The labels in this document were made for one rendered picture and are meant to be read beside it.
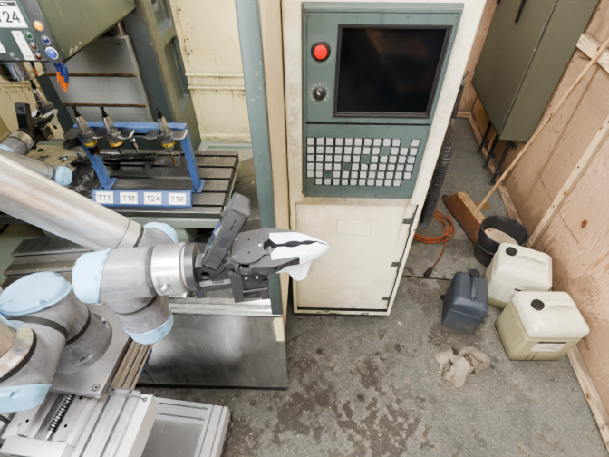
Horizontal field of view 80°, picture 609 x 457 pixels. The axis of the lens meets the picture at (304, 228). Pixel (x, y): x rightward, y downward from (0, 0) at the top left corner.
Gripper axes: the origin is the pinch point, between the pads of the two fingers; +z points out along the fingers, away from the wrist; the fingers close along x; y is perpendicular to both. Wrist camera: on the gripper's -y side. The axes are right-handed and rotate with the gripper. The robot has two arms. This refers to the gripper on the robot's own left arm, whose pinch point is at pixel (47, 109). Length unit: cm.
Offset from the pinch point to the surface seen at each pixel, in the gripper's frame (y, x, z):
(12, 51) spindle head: -31.7, 16.4, -22.2
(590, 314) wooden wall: 96, 266, -34
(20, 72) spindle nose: -19.4, 4.1, -8.7
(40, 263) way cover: 52, -7, -43
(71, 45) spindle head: -31.4, 32.5, -15.9
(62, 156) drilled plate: 26.7, -8.1, 3.7
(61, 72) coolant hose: -18.1, 17.0, -4.9
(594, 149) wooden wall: 36, 270, 33
